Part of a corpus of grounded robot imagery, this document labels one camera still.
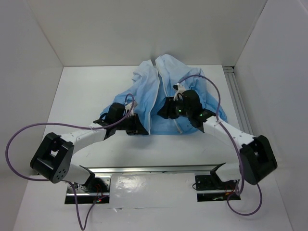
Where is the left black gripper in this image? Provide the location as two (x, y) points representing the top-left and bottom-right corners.
(115, 113), (148, 135)

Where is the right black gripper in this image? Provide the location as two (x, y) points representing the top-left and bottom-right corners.
(157, 96), (192, 119)

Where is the light blue zip jacket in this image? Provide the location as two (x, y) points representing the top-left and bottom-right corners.
(100, 54), (227, 135)

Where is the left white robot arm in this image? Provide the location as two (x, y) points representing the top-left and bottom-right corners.
(30, 102), (148, 192)

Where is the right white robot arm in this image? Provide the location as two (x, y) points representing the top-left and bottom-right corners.
(157, 90), (278, 185)

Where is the front aluminium rail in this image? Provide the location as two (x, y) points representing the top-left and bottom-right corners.
(88, 163), (224, 174)

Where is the aluminium rail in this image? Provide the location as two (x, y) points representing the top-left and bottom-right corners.
(88, 163), (224, 174)
(222, 66), (253, 134)

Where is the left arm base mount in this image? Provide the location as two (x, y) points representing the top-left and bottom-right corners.
(64, 175), (111, 205)

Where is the right side aluminium rail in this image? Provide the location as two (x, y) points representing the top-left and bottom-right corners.
(222, 66), (253, 134)

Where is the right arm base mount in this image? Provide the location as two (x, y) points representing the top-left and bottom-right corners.
(192, 163), (237, 202)

